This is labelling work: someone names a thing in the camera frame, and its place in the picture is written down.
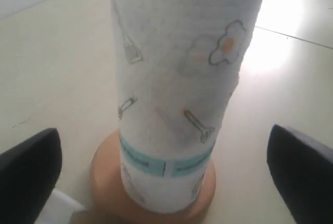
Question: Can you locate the printed white paper towel roll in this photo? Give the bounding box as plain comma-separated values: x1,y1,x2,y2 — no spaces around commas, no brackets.
111,0,262,214

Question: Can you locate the wooden paper towel holder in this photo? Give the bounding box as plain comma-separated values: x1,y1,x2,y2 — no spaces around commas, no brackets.
66,130,217,224

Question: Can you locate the white rectangular plastic tray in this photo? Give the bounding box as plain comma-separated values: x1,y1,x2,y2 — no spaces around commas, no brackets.
35,189,86,224

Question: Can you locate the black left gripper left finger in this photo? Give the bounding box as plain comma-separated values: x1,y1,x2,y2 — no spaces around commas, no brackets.
1,128,61,223

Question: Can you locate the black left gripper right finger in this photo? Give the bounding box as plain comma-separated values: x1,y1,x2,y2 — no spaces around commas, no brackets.
266,124,332,223

